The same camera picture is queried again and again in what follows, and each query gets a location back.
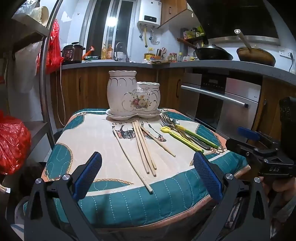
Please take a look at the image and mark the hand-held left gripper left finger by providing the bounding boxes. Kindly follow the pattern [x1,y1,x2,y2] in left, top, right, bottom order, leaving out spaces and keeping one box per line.
[24,152,103,241]

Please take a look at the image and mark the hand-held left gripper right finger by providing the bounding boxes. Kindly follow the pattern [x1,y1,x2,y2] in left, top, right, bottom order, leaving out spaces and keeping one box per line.
[193,152,271,241]

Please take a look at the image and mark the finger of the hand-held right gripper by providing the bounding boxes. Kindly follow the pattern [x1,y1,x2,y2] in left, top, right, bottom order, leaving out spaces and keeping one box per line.
[237,126,274,149]
[225,138,257,161]

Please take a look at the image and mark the green-handled utensil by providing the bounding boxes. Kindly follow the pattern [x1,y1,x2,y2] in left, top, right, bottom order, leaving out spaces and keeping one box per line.
[172,123,220,149]

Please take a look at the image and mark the wooden chopstick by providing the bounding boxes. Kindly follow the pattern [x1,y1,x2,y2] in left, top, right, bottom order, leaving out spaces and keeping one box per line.
[136,120,157,170]
[112,128,153,194]
[140,126,176,157]
[135,120,157,177]
[132,122,150,175]

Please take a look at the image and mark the yellow heart-handled utensil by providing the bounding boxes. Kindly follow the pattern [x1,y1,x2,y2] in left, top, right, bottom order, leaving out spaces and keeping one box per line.
[161,126,204,153]

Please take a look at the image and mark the silver fork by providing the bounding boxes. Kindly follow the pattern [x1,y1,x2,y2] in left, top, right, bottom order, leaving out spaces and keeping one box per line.
[165,113,185,133]

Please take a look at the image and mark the gold fork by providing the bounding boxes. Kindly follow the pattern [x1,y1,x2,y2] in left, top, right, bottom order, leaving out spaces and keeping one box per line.
[159,113,199,146]

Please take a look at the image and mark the white floral ceramic utensil holder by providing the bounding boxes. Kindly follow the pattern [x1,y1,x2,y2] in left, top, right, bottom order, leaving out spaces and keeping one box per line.
[106,70,162,121]

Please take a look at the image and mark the person's right forearm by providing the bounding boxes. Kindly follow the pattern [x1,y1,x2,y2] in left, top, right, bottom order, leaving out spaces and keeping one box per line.
[269,193,296,232]

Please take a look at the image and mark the person's right hand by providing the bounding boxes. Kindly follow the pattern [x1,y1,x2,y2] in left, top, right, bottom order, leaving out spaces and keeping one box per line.
[261,176,296,204]

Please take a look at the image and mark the teal printed quilted cloth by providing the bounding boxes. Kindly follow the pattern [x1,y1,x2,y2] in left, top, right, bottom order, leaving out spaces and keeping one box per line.
[23,108,251,229]

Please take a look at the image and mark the stainless steel oven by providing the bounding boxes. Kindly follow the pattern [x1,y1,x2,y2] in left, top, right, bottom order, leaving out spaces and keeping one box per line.
[180,72,263,137]

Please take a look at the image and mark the wooden base cabinet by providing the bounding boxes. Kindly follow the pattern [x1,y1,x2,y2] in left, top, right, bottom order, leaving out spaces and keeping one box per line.
[50,66,185,129]

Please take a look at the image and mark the black wok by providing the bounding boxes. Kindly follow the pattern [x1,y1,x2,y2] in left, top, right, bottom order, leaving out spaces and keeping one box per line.
[177,38,233,61]

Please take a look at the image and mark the small seasoning bottles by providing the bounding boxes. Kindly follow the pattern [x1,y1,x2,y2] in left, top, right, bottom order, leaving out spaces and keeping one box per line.
[168,52,183,62]

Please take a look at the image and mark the grey countertop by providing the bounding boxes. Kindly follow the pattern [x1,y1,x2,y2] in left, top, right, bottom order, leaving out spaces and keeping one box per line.
[60,59,296,80]

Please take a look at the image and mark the metal rack pole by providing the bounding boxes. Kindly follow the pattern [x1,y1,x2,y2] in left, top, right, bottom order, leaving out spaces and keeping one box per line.
[38,0,64,149]

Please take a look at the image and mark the range hood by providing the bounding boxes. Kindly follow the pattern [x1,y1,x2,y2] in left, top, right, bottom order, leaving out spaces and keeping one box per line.
[187,0,281,45]

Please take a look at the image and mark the knife block with scissors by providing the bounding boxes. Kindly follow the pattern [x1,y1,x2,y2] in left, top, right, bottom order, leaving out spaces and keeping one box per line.
[155,47,167,59]

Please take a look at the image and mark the dark red pressure cooker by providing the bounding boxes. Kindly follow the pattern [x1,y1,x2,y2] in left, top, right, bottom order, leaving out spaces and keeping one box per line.
[61,42,86,65]

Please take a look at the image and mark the orange liquid bottles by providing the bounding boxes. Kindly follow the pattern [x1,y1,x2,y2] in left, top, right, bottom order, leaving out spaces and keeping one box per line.
[101,44,114,60]

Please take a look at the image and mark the kitchen faucet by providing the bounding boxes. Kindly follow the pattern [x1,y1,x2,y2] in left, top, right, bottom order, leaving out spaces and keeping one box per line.
[115,42,130,62]

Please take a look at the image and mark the hanging red plastic bag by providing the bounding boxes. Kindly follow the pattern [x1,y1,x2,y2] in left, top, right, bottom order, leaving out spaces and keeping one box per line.
[37,20,64,75]

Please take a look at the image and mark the kitchen window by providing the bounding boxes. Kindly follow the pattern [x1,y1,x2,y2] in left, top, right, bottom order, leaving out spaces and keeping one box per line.
[81,0,141,61]

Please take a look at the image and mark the white water heater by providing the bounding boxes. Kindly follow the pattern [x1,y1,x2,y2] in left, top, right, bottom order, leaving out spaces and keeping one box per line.
[137,0,162,29]

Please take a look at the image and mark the grey rack shelf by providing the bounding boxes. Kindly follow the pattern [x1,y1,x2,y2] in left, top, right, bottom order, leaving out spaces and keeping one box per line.
[9,16,50,54]

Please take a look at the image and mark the beige colander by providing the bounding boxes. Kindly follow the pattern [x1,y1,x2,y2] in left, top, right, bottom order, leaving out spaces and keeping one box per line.
[30,6,50,26]

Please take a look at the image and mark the brown pan with wooden handle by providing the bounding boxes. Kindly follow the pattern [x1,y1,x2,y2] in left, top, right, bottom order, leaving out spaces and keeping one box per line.
[236,31,276,67]

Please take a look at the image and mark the wall spice rack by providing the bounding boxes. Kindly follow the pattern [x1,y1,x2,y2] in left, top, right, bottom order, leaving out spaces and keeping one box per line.
[183,25,208,47]

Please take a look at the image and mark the wooden wall cabinet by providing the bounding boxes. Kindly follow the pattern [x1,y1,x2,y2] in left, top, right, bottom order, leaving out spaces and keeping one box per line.
[159,0,195,29]

